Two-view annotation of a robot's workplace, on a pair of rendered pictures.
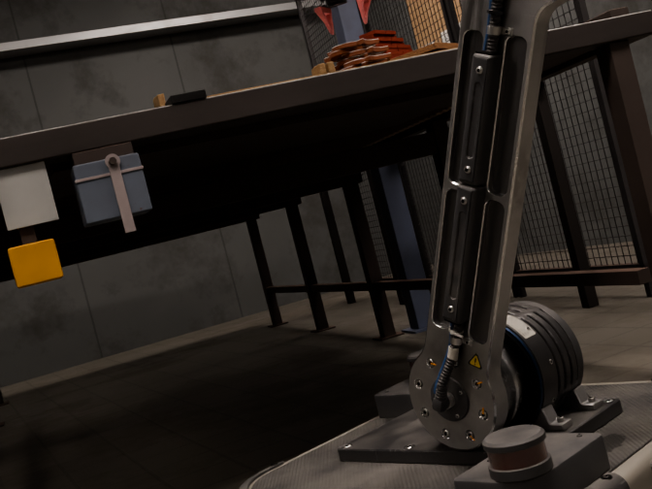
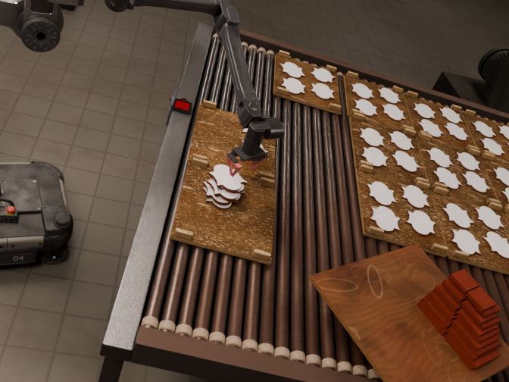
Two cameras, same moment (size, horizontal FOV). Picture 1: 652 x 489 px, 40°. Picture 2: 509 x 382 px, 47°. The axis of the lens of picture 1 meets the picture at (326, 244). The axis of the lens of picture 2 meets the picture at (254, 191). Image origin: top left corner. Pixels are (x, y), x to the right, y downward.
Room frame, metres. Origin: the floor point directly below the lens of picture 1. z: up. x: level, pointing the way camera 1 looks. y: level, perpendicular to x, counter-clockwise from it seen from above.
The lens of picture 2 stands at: (2.60, -1.81, 2.31)
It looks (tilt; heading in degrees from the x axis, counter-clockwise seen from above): 38 degrees down; 97
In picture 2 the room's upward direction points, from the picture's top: 22 degrees clockwise
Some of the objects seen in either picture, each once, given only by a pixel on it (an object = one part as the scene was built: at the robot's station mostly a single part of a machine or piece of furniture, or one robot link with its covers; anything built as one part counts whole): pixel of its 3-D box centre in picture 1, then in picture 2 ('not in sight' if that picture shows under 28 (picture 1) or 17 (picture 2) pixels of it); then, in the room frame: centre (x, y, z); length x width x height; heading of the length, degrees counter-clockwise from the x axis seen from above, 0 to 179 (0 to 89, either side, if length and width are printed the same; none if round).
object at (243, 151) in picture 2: not in sight; (251, 145); (2.32, -0.20, 1.19); 0.10 x 0.07 x 0.07; 63
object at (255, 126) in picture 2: not in sight; (257, 132); (2.33, -0.19, 1.25); 0.07 x 0.06 x 0.07; 48
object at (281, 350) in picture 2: not in sight; (285, 165); (2.42, 0.20, 0.90); 1.95 x 0.05 x 0.05; 109
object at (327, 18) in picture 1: (333, 16); (252, 159); (2.34, -0.17, 1.12); 0.07 x 0.07 x 0.09; 63
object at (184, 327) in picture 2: not in sight; (217, 145); (2.14, 0.10, 0.90); 1.95 x 0.05 x 0.05; 109
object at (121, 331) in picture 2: (266, 102); (175, 136); (1.97, 0.05, 0.88); 2.08 x 0.09 x 0.06; 109
